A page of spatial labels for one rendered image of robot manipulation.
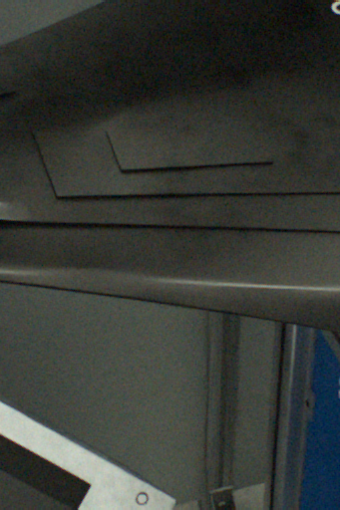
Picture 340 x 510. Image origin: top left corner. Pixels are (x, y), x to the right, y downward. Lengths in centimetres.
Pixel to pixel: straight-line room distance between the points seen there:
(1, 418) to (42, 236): 15
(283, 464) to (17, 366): 47
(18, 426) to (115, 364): 102
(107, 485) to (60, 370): 99
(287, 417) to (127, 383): 52
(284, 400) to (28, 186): 69
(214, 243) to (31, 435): 16
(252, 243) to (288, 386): 66
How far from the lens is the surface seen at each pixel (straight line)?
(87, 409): 163
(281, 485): 120
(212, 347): 162
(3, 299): 148
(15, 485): 57
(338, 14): 54
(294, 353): 108
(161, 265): 44
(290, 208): 46
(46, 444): 57
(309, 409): 111
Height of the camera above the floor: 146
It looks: 40 degrees down
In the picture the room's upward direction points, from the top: straight up
